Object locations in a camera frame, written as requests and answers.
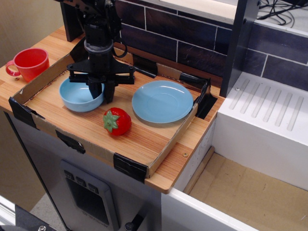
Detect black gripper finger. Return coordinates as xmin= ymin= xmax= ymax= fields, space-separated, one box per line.
xmin=104 ymin=82 xmax=116 ymax=103
xmin=88 ymin=79 xmax=103 ymax=99

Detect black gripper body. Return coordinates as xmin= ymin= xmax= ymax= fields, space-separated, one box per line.
xmin=67 ymin=41 xmax=135 ymax=85

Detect light blue bowl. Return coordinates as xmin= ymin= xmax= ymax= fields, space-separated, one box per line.
xmin=59 ymin=78 xmax=103 ymax=112

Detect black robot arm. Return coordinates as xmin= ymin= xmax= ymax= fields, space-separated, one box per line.
xmin=60 ymin=0 xmax=135 ymax=103

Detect light blue plate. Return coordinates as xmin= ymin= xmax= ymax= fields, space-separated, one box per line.
xmin=132 ymin=80 xmax=193 ymax=124

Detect red toy strawberry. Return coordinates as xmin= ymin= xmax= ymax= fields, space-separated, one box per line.
xmin=103 ymin=107 xmax=131 ymax=136

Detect red plastic cup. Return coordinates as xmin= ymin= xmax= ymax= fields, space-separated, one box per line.
xmin=5 ymin=48 xmax=50 ymax=82

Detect grey toy oven front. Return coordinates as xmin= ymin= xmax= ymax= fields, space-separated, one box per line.
xmin=8 ymin=115 xmax=162 ymax=231

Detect black device bottom left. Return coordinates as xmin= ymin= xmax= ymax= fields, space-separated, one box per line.
xmin=0 ymin=205 xmax=60 ymax=231

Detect white toy sink unit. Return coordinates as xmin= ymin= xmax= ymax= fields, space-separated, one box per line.
xmin=162 ymin=73 xmax=308 ymax=231

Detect cardboard tray frame with tape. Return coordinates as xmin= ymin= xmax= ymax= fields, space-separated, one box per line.
xmin=8 ymin=33 xmax=224 ymax=192

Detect dark vertical post left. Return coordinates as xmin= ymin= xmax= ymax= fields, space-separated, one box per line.
xmin=60 ymin=2 xmax=83 ymax=42

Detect dark vertical post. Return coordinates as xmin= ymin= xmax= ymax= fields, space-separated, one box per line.
xmin=220 ymin=0 xmax=260 ymax=97
xmin=60 ymin=2 xmax=83 ymax=42

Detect dark vertical post right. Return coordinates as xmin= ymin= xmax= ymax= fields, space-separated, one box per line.
xmin=220 ymin=0 xmax=260 ymax=97

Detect black cables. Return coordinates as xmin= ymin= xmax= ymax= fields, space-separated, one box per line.
xmin=257 ymin=0 xmax=308 ymax=26

